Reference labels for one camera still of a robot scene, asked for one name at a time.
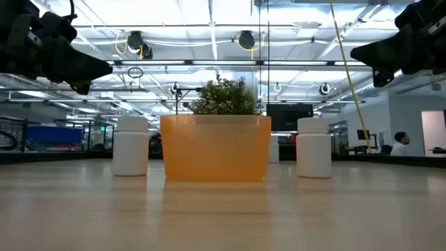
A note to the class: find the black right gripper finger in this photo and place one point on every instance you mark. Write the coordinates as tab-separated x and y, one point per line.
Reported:
382	77
386	52

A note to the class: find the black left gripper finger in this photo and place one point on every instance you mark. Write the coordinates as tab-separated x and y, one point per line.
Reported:
82	88
78	68

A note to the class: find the white plastic pill bottle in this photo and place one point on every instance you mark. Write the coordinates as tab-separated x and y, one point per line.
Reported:
274	150
130	150
313	151

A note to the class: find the translucent orange plastic basket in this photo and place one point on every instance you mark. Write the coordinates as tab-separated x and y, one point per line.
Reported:
215	150

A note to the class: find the black computer monitor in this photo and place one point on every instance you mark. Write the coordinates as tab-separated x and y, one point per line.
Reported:
363	134

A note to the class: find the person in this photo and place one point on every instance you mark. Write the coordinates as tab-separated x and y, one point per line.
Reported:
400	144

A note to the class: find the black office chair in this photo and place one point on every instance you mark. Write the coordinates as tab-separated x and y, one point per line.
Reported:
386	149

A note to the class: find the black storage rack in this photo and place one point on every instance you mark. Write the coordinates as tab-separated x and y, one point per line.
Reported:
12	134

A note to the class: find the small green bushy plant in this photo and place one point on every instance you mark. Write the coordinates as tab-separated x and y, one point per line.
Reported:
224	97

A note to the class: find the black aluminium table frame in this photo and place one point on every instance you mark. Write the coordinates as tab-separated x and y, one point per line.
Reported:
69	157

